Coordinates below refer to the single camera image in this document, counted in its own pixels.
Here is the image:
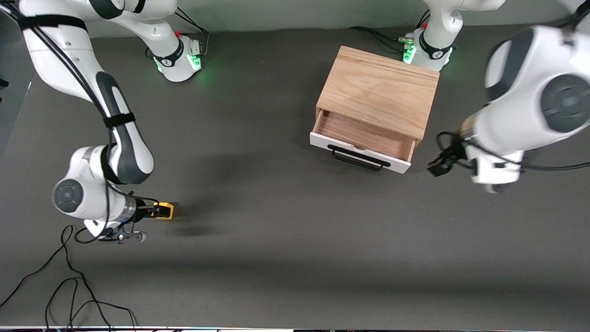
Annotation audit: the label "white-fronted drawer with black handle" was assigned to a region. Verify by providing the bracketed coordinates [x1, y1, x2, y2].
[310, 110, 417, 174]

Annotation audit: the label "wooden drawer cabinet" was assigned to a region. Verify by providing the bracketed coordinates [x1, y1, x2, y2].
[316, 45, 440, 141]

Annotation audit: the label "dark grey table mat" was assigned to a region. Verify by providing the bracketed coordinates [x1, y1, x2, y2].
[0, 16, 590, 330]

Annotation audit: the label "loose thin black cable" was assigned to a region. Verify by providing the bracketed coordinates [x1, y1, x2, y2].
[0, 225, 139, 332]

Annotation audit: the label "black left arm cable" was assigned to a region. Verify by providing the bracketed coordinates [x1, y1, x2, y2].
[436, 9, 590, 172]

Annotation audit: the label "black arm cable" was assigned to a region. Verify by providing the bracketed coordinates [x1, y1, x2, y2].
[0, 0, 159, 244]
[436, 9, 590, 172]

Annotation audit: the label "black left arm base cables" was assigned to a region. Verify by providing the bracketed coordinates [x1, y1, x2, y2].
[348, 9, 431, 52]

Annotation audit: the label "black arm base cables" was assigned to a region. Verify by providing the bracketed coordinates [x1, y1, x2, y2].
[348, 9, 431, 52]
[145, 8, 210, 59]

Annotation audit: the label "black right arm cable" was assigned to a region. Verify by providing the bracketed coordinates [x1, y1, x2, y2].
[0, 0, 159, 244]

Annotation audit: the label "black right arm base cables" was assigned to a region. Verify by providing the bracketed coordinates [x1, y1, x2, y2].
[145, 8, 210, 59]

